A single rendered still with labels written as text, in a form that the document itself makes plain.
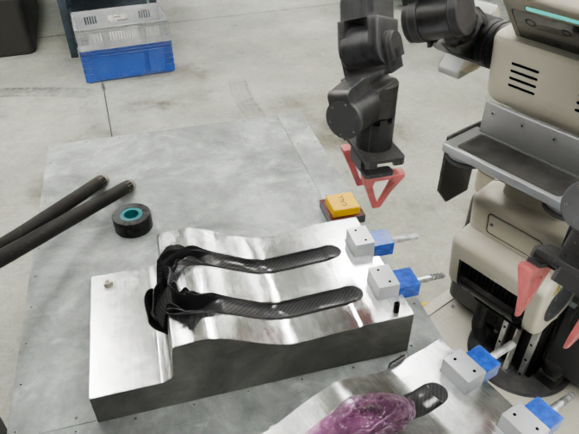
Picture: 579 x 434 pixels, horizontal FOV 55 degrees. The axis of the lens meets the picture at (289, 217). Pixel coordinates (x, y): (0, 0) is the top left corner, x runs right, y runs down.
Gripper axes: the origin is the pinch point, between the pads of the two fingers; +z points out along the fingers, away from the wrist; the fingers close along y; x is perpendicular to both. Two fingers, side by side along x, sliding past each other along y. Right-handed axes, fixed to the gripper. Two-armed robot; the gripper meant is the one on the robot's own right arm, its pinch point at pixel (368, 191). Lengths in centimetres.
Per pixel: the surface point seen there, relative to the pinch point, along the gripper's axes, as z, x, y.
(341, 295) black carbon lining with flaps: 13.1, -7.5, 9.6
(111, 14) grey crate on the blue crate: 65, -46, -342
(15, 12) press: 66, -112, -369
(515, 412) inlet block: 13.4, 7.5, 36.3
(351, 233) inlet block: 9.4, -1.9, -1.1
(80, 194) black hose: 17, -51, -40
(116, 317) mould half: 15.6, -43.8, 1.9
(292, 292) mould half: 13.0, -15.1, 6.7
